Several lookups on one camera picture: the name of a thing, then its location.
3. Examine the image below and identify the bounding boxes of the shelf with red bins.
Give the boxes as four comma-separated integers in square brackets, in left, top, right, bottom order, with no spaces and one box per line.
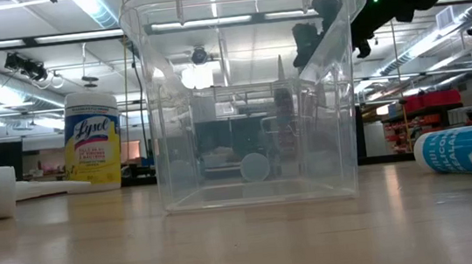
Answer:
[379,88,469,156]

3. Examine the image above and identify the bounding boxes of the black ceiling fixture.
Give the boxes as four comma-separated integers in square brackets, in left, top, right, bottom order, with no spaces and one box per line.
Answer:
[190,45,211,66]

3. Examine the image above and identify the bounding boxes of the wide clear plastic bin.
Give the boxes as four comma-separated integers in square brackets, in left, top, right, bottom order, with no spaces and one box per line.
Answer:
[115,0,387,220]

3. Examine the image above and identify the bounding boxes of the black ceiling disc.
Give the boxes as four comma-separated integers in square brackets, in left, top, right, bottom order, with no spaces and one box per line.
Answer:
[80,74,101,90]

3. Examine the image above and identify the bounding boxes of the Lysol wipes canister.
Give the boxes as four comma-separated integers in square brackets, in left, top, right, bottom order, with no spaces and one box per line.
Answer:
[57,87,128,195]

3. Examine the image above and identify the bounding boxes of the black ceiling spotlight cluster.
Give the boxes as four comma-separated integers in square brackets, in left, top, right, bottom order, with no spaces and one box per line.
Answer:
[2,48,50,86]

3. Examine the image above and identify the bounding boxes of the thin hanging cord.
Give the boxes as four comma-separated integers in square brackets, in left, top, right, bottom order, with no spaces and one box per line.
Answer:
[387,17,410,153]

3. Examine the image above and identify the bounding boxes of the black table frame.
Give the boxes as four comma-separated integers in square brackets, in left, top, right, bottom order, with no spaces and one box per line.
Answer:
[120,146,420,192]

